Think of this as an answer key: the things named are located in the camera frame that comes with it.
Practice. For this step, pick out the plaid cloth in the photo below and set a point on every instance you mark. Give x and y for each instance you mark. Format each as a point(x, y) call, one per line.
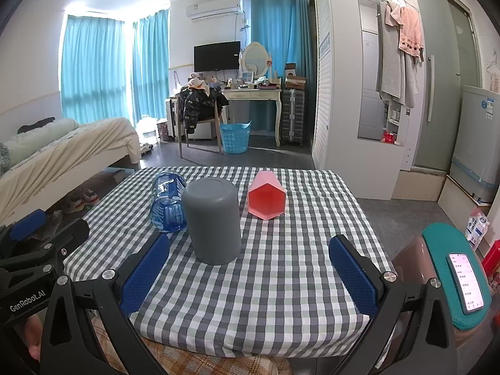
point(265, 366)

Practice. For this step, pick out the grey plastic cup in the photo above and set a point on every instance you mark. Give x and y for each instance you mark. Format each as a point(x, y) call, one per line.
point(213, 222)

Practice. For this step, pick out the wooden chair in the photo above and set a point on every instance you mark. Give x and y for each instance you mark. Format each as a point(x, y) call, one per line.
point(203, 125)

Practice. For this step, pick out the cardboard box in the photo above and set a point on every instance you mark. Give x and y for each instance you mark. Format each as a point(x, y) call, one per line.
point(295, 82)

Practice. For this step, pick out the white washing machine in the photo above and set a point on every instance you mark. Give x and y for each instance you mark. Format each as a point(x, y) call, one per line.
point(474, 144)

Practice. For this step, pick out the wide blue window curtain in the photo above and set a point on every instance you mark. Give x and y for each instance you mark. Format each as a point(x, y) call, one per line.
point(93, 66)

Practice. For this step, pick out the red packet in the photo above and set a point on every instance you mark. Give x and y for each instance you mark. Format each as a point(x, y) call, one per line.
point(388, 136)

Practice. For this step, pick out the clear blue plastic cup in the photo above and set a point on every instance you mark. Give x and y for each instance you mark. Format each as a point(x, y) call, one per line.
point(168, 207)

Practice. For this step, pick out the teal stool cushion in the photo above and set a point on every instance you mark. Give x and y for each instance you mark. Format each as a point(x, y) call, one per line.
point(437, 250)

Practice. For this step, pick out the oval vanity mirror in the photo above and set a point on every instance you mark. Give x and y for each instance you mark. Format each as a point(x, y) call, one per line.
point(256, 58)

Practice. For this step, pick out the black patterned jacket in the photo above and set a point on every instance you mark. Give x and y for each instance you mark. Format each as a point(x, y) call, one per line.
point(195, 105)

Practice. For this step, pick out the bed with beige sheet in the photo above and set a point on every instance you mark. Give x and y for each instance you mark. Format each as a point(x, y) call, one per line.
point(78, 152)

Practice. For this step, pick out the person's left hand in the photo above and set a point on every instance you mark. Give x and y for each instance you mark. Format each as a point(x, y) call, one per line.
point(34, 340)

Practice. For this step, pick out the grey hanging towel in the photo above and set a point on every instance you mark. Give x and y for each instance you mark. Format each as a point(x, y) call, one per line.
point(390, 74)

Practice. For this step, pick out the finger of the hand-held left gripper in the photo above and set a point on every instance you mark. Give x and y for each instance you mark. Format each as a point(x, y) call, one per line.
point(66, 234)
point(27, 220)

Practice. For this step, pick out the blue laundry basket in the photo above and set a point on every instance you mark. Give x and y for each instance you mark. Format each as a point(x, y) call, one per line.
point(234, 137)

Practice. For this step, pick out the narrow blue window curtain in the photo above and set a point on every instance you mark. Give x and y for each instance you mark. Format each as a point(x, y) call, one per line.
point(150, 62)

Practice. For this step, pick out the red container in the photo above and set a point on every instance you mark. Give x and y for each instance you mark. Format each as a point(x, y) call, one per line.
point(493, 259)

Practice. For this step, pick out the white air conditioner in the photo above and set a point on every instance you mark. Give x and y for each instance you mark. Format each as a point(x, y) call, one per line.
point(214, 8)

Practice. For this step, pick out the pair of sneakers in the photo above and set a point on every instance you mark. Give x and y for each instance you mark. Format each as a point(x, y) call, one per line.
point(80, 201)

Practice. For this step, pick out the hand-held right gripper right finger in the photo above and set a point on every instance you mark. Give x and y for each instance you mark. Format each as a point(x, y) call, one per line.
point(353, 277)

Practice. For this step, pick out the pink hexagonal cup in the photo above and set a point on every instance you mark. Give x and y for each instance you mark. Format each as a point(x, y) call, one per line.
point(266, 201)

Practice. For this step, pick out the white printed bag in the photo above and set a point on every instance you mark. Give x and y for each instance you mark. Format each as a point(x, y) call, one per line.
point(477, 226)

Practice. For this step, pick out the black television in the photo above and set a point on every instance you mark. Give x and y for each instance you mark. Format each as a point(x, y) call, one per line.
point(216, 55)

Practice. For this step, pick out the smartphone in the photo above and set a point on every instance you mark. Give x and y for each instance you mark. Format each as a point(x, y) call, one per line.
point(466, 281)

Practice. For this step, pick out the dark suitcase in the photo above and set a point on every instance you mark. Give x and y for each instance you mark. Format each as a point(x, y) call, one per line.
point(293, 115)

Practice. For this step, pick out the frosted glass sliding door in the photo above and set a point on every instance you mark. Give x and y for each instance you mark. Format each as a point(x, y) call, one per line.
point(449, 66)

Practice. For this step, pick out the pink cloth bundle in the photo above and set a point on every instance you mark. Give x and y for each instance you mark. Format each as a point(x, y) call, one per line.
point(198, 84)

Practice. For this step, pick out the pale green duvet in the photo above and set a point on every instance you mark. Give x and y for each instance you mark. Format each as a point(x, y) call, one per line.
point(35, 138)

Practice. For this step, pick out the beige leaning board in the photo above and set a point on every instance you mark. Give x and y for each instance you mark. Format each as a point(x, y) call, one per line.
point(457, 203)

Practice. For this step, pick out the pink hanging towel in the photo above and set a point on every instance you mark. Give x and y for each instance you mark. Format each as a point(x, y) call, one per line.
point(412, 31)

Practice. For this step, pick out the brown stool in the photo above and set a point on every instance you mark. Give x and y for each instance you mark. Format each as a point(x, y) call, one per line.
point(410, 265)

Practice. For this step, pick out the grey checked tablecloth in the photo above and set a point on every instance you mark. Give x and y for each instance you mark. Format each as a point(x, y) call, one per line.
point(273, 250)

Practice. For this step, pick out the clear water jug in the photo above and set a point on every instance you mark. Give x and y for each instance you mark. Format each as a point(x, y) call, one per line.
point(147, 129)

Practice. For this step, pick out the white louvred wardrobe door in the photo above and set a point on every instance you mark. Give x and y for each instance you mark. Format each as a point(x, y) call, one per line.
point(322, 86)

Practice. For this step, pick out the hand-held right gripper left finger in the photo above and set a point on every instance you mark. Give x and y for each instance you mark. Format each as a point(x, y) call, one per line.
point(144, 275)

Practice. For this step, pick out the tall blue curtain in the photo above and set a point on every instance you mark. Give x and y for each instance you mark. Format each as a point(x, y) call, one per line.
point(281, 27)

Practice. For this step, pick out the cream dressing table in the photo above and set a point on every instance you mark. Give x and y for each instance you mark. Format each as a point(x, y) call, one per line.
point(252, 94)

